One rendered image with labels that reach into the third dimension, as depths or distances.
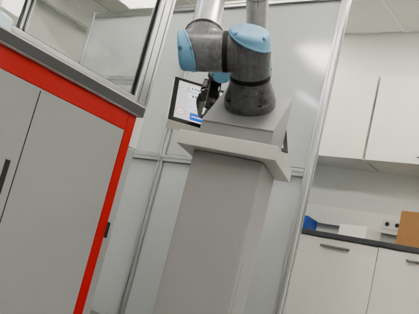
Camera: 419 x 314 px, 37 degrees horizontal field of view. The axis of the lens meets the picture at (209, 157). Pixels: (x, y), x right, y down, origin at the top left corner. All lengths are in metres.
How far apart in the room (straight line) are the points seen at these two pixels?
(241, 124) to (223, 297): 0.47
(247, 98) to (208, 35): 0.20
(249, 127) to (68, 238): 0.59
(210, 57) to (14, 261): 0.75
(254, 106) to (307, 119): 1.61
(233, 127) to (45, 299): 0.68
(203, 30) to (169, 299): 0.73
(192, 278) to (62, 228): 0.40
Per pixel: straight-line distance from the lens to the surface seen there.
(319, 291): 4.51
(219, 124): 1.74
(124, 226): 3.88
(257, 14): 2.15
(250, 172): 1.67
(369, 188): 5.29
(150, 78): 2.50
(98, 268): 2.40
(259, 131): 1.71
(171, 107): 2.58
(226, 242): 1.66
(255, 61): 1.72
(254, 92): 1.75
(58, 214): 1.43
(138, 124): 2.45
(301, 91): 3.44
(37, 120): 1.36
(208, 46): 1.72
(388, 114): 5.03
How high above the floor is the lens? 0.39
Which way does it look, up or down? 11 degrees up
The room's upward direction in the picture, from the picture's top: 14 degrees clockwise
